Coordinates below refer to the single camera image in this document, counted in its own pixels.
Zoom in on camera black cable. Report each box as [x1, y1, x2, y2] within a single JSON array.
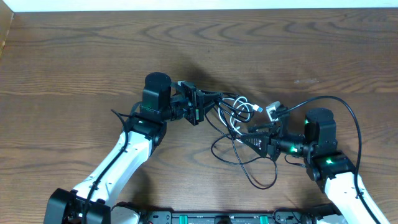
[[276, 95, 382, 224], [80, 108, 131, 224]]

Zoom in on black usb cable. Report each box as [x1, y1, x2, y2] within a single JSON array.
[[203, 91, 307, 190]]

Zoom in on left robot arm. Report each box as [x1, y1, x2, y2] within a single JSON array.
[[44, 72, 223, 223]]

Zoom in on right camera black cable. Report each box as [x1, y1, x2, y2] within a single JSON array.
[[276, 95, 382, 224]]

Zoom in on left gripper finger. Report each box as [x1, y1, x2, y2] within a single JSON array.
[[203, 100, 216, 115], [200, 90, 223, 103]]

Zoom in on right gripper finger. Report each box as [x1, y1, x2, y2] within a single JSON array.
[[240, 132, 270, 157], [248, 122, 280, 133]]

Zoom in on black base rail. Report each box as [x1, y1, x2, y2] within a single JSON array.
[[110, 202, 346, 224]]

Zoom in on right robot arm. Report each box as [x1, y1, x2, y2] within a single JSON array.
[[241, 108, 388, 223]]

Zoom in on white usb cable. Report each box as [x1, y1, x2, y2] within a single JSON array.
[[217, 96, 264, 144]]

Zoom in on left camera black cable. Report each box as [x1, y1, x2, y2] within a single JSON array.
[[80, 108, 131, 224]]

